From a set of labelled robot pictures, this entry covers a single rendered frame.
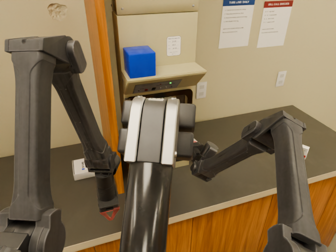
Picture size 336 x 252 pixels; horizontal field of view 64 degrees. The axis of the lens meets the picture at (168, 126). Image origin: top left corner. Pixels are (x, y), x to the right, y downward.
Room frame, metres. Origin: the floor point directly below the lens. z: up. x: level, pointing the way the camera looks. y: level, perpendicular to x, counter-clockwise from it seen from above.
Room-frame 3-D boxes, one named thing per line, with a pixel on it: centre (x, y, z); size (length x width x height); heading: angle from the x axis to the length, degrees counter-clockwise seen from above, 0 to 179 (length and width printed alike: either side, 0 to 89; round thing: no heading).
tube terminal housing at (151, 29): (1.20, 0.08, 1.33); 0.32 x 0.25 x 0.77; 110
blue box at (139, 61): (0.99, 0.11, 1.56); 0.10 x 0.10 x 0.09; 20
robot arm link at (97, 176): (0.67, 0.21, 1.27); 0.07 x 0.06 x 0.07; 174
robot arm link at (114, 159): (0.71, 0.21, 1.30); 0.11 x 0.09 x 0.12; 174
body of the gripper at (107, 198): (0.67, 0.21, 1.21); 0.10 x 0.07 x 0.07; 20
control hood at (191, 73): (1.03, 0.02, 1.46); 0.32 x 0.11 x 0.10; 110
